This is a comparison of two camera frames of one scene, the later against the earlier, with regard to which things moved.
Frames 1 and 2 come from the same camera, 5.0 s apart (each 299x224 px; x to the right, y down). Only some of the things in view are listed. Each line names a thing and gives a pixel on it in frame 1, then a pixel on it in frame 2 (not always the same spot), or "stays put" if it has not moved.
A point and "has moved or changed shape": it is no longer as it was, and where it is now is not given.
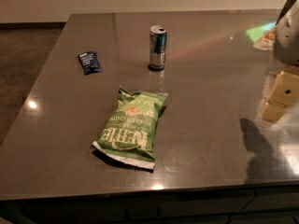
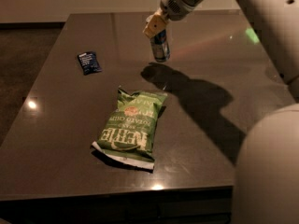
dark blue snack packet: x=90 y=63 stays put
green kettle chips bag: x=129 y=133 stays put
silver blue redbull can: x=158 y=35 has moved or changed shape
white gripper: x=288 y=39 to x=172 y=7
